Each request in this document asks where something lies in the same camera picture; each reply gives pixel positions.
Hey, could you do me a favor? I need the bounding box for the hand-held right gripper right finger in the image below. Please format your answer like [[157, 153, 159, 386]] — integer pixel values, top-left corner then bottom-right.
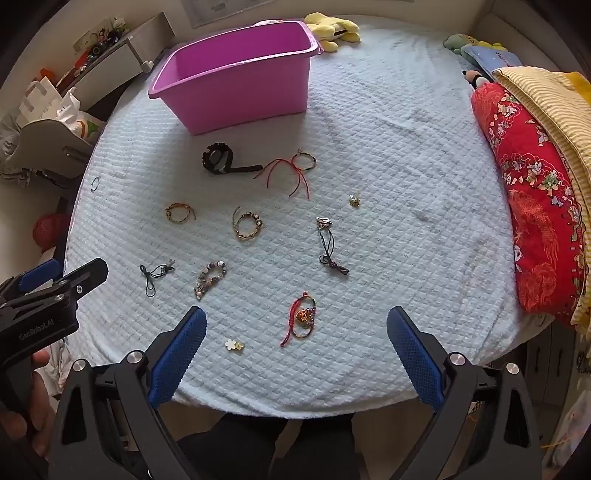
[[387, 305, 542, 480]]

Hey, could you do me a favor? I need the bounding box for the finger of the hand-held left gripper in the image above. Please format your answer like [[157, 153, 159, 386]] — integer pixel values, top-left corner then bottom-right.
[[46, 257, 109, 306], [0, 259, 61, 296]]

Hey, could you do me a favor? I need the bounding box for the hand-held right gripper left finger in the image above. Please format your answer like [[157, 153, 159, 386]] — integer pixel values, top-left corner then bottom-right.
[[48, 305, 208, 480]]

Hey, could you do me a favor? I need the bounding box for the thin black cord charm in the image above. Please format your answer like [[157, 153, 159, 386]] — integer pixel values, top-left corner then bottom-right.
[[140, 259, 176, 296]]

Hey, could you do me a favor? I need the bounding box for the stone bead bracelet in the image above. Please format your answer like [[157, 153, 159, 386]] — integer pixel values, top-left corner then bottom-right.
[[193, 260, 228, 301]]

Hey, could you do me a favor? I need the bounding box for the brown braided bracelet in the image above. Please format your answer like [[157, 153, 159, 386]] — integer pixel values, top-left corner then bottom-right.
[[165, 203, 197, 225]]

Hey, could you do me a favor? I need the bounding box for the red bracelet with orange bead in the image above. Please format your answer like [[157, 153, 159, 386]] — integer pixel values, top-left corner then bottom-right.
[[280, 292, 317, 348]]

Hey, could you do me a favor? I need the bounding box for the gold beaded bracelet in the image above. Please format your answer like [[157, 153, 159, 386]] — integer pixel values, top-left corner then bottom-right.
[[232, 206, 265, 239]]

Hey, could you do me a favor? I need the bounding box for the dark cord silver charm pendant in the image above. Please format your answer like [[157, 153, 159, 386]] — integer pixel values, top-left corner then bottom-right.
[[316, 216, 350, 276]]

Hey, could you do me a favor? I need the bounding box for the black wrist watch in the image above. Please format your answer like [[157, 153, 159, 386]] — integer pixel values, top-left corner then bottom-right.
[[201, 143, 264, 176]]

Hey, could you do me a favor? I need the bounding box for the red string bracelet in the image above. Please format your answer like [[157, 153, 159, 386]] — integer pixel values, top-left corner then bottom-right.
[[253, 150, 317, 200]]

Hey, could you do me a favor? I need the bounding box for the pink plastic bin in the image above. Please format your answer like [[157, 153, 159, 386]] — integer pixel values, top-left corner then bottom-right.
[[148, 19, 324, 136]]

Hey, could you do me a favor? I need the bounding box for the person's left hand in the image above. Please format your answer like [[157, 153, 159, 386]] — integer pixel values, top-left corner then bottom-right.
[[0, 348, 58, 460]]

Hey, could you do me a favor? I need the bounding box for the red mesh basket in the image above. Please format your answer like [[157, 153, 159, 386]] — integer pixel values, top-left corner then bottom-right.
[[32, 213, 70, 252]]

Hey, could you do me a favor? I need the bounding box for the grey cloth bag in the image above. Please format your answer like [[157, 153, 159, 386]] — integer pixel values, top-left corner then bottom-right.
[[0, 113, 24, 162]]

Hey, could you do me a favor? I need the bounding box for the white printed plastic bag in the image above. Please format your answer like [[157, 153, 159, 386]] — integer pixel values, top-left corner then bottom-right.
[[46, 90, 106, 141]]

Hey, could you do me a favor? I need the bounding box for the white paper bag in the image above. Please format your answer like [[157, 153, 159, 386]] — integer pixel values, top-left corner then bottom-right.
[[18, 76, 61, 125]]

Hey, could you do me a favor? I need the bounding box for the red printed quilt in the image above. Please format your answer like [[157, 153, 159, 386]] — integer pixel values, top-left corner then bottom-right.
[[471, 82, 591, 328]]

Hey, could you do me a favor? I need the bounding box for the grey cabinet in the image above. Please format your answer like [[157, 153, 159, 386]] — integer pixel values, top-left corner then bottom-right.
[[55, 11, 174, 112]]

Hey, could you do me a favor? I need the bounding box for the panda plush toy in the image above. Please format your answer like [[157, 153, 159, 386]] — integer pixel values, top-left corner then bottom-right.
[[462, 69, 492, 88]]

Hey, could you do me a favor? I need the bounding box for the yellow striped blanket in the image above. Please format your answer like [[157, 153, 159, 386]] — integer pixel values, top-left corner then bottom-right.
[[491, 66, 591, 333]]

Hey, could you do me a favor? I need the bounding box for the blue printed pillow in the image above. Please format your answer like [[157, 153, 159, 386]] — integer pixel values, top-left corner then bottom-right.
[[462, 46, 525, 75]]

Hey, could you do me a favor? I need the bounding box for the beige padded bed frame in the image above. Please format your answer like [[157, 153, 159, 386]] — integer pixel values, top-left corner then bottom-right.
[[462, 4, 591, 79]]

